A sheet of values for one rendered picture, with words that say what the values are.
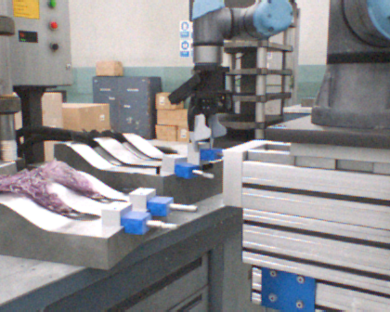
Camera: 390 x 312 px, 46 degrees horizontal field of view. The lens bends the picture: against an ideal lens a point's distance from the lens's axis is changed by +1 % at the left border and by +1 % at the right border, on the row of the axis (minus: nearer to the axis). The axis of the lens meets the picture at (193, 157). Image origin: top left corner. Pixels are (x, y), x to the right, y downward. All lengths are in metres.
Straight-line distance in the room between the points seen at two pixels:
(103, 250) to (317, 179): 0.35
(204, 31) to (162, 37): 7.36
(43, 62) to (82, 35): 7.63
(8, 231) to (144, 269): 0.29
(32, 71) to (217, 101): 0.94
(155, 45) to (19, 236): 7.79
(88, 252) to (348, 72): 0.48
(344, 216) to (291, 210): 0.08
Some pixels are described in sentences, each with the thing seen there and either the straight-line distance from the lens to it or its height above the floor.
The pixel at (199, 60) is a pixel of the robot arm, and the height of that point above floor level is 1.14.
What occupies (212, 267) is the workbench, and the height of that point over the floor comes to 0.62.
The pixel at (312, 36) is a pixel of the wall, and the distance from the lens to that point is 7.50.
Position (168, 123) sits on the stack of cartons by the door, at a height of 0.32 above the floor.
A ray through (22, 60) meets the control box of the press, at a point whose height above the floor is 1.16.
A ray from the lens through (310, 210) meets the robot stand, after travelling 0.68.
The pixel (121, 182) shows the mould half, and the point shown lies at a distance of 1.09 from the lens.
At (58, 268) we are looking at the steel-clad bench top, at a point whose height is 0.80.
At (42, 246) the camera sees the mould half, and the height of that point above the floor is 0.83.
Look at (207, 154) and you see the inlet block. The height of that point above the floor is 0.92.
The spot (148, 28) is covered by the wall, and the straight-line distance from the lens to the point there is 8.62.
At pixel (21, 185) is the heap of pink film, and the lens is 0.89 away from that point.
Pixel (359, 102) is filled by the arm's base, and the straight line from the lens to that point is 0.64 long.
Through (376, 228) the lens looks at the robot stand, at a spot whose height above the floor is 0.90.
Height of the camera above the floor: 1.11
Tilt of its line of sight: 10 degrees down
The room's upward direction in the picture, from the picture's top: straight up
